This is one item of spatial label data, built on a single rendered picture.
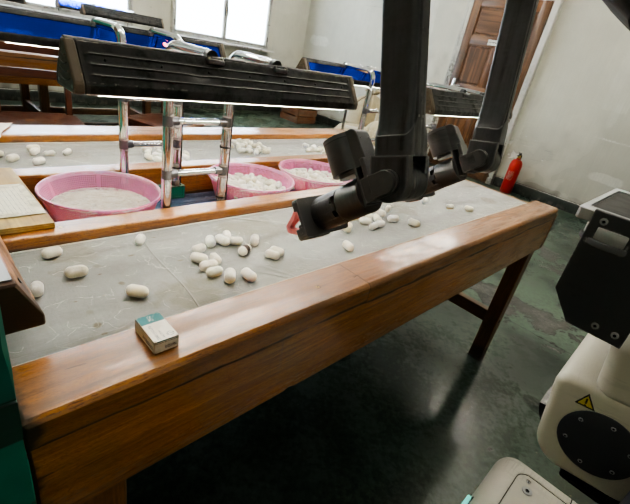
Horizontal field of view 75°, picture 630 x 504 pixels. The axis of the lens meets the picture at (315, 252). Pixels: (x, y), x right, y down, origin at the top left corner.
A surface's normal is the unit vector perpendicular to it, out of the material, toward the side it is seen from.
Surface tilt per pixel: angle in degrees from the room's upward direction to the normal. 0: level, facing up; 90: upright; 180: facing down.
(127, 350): 0
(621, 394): 90
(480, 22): 90
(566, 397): 90
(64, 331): 0
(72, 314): 0
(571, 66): 89
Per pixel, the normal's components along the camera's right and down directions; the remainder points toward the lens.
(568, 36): -0.70, 0.20
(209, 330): 0.18, -0.88
